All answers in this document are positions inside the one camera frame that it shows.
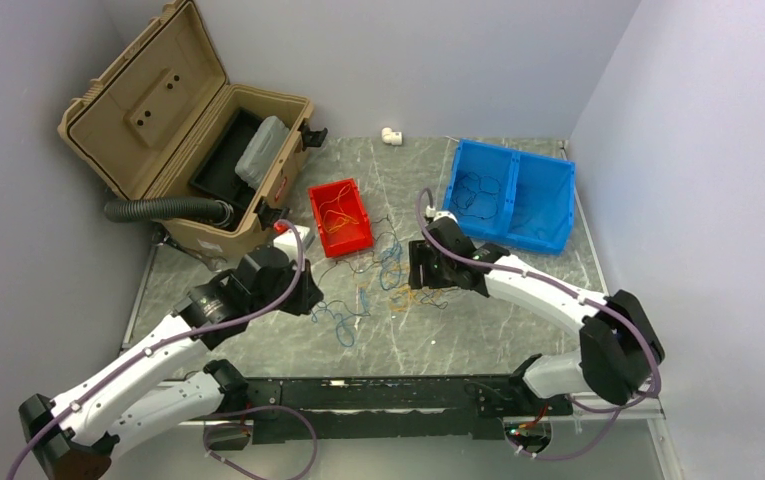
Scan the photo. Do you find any white pipe elbow fitting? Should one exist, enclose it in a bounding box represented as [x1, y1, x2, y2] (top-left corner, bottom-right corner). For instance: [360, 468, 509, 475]
[380, 127, 403, 146]

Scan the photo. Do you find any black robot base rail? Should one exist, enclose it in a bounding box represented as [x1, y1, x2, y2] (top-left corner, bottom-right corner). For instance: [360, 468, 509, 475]
[179, 357, 575, 445]

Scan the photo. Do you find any black corrugated hose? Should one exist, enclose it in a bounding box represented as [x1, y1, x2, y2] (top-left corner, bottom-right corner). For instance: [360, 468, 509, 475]
[103, 195, 233, 225]

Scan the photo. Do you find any black toolbox tray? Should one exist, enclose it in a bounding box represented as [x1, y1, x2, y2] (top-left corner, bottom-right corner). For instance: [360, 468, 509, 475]
[188, 108, 263, 214]

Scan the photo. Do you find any tan hard toolbox case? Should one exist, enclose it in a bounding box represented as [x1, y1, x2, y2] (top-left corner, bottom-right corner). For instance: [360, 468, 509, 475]
[58, 1, 327, 261]

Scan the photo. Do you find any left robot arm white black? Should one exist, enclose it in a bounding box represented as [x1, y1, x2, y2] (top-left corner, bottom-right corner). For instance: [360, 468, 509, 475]
[6, 235, 323, 479]

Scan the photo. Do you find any grey plastic organizer box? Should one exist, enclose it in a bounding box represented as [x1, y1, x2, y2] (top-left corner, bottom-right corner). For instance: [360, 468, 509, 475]
[234, 116, 290, 189]

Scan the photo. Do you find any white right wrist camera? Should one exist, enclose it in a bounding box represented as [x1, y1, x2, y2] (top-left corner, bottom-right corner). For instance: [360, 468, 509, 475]
[424, 206, 458, 224]

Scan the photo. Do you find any blue wire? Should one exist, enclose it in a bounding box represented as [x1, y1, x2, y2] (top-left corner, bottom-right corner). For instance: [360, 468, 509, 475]
[309, 235, 406, 349]

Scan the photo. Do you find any yellow wire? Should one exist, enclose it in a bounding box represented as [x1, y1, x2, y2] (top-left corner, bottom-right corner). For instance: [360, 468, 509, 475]
[317, 184, 365, 234]
[355, 284, 436, 314]

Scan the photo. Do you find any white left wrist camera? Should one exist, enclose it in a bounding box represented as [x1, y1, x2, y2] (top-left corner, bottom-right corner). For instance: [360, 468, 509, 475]
[272, 222, 314, 259]

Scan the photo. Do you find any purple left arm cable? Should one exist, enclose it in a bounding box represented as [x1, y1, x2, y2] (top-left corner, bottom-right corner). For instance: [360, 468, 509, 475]
[4, 218, 320, 480]

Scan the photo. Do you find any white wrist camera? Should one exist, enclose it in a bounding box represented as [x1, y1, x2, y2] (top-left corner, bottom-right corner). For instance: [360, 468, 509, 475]
[272, 222, 314, 259]
[424, 206, 458, 224]

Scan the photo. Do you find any blue bin right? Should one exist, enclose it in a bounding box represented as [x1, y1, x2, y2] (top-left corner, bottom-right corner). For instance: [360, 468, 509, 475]
[506, 152, 576, 255]

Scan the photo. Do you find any blue bin left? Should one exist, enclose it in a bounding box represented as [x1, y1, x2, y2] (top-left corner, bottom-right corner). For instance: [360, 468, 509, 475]
[443, 139, 521, 240]

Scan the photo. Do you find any metal wrench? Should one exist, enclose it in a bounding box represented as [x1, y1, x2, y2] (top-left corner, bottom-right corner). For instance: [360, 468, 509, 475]
[151, 227, 226, 273]

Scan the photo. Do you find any red plastic bin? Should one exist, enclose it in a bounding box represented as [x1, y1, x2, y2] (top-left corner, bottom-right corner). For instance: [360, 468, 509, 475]
[308, 178, 374, 258]

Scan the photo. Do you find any blue bin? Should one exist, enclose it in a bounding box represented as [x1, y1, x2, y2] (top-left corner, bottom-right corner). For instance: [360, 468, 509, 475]
[443, 139, 521, 240]
[506, 152, 576, 255]

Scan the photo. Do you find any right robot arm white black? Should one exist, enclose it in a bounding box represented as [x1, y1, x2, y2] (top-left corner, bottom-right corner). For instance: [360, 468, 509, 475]
[412, 214, 665, 415]

